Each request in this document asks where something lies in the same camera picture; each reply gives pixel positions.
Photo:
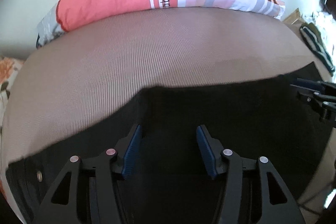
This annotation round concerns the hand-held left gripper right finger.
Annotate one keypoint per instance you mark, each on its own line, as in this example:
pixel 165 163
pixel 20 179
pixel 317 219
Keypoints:
pixel 207 154

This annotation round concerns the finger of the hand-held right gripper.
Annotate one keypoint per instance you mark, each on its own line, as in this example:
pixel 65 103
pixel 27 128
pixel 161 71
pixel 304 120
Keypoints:
pixel 320 104
pixel 309 84

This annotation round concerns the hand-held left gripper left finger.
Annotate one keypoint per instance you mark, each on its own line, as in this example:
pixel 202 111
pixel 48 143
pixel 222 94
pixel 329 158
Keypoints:
pixel 131 154

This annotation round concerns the black pants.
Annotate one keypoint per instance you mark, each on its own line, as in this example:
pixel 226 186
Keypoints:
pixel 170 108

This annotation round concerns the navy white striped garment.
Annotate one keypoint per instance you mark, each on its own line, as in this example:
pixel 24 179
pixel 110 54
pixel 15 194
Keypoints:
pixel 316 41

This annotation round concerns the white printed cloth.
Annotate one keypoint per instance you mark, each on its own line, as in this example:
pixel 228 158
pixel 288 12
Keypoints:
pixel 324 20

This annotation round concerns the floral orange cloth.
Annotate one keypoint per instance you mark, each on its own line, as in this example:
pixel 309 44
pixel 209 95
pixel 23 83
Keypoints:
pixel 8 74

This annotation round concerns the grey patterned cloth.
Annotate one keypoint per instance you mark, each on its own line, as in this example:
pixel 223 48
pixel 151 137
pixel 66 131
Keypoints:
pixel 47 29

